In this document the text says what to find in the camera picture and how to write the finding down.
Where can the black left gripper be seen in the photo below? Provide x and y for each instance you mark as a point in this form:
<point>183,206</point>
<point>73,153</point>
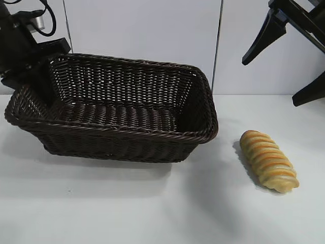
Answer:
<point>15,48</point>

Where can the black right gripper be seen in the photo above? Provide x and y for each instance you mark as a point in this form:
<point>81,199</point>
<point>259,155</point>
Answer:
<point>309,28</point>

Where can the long striped twisted bread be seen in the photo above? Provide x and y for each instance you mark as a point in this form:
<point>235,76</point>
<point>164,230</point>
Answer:
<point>269,162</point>

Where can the dark brown wicker basket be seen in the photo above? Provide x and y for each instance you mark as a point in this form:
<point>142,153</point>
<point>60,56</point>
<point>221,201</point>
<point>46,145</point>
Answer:
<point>114,142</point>

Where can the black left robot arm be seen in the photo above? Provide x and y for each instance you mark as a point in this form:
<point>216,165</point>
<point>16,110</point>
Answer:
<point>3,6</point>

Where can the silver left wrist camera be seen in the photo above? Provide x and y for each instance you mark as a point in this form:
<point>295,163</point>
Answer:
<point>38,23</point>

